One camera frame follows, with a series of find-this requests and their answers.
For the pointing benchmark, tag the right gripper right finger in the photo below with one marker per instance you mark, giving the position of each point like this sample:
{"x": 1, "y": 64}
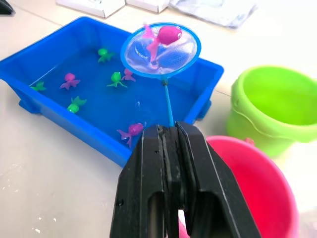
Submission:
{"x": 213, "y": 193}

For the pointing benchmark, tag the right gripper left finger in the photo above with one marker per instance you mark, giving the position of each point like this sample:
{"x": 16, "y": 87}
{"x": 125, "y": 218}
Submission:
{"x": 143, "y": 186}

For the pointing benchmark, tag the blue fish net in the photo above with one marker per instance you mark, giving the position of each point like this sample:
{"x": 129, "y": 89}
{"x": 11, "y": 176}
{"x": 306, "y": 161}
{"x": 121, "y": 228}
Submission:
{"x": 138, "y": 70}

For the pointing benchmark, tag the pink toy fish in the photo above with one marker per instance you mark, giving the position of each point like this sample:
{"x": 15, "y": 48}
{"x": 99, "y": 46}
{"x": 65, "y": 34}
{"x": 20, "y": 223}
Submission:
{"x": 135, "y": 129}
{"x": 168, "y": 34}
{"x": 128, "y": 74}
{"x": 69, "y": 78}

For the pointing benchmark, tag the pink plastic bucket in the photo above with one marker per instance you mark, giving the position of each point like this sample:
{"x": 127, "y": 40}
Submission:
{"x": 260, "y": 188}

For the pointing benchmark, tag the blue plastic tub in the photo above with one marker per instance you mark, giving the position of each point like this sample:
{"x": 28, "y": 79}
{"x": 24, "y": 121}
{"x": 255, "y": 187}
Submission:
{"x": 99, "y": 134}

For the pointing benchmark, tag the green plastic bucket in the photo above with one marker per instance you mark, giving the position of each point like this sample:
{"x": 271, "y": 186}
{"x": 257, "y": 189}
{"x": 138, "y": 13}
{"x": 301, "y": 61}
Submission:
{"x": 262, "y": 134}

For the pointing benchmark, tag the green toy fish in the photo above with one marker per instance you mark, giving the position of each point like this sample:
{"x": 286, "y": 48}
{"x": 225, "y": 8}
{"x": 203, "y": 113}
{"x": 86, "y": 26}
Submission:
{"x": 116, "y": 77}
{"x": 38, "y": 86}
{"x": 103, "y": 53}
{"x": 74, "y": 107}

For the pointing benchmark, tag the grey plastic bag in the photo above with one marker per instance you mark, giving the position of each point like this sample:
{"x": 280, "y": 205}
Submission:
{"x": 218, "y": 12}

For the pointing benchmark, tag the white product box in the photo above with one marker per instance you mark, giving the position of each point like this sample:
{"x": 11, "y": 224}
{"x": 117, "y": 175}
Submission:
{"x": 148, "y": 4}
{"x": 94, "y": 6}

